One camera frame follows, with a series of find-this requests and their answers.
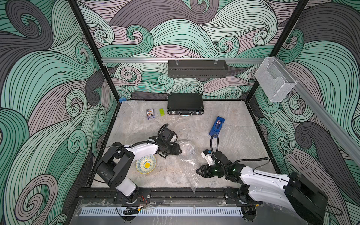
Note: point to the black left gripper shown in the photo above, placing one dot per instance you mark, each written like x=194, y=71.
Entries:
x=175, y=152

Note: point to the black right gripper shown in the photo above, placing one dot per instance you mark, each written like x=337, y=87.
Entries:
x=205, y=170

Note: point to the clear bubble wrap sheet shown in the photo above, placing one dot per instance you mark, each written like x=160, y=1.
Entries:
x=235, y=142

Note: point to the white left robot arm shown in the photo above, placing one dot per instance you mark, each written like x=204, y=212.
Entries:
x=116, y=162

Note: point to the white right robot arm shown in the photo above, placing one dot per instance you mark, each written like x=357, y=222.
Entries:
x=294, y=192

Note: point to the yellow centre patterned bowl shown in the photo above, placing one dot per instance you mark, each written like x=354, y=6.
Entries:
x=146, y=164

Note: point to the green toy brick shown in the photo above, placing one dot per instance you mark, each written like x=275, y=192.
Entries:
x=161, y=111

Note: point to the blue playing cards box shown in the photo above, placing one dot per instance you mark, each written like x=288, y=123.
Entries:
x=150, y=114

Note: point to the black hard case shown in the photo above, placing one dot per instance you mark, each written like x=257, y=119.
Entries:
x=185, y=104

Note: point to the blue tape dispenser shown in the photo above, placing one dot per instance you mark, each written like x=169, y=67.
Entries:
x=216, y=128

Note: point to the blue toy brick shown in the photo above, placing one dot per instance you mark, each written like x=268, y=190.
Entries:
x=122, y=99

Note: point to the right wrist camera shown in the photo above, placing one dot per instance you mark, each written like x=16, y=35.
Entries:
x=207, y=155

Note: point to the white slotted cable duct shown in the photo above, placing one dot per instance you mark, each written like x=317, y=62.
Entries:
x=165, y=211

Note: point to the black wall shelf tray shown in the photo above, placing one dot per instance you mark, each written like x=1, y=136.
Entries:
x=197, y=69

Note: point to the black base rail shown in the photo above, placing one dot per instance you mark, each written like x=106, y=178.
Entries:
x=147, y=195

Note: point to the clear acrylic wall holder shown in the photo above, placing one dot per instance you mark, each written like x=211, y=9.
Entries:
x=275, y=79

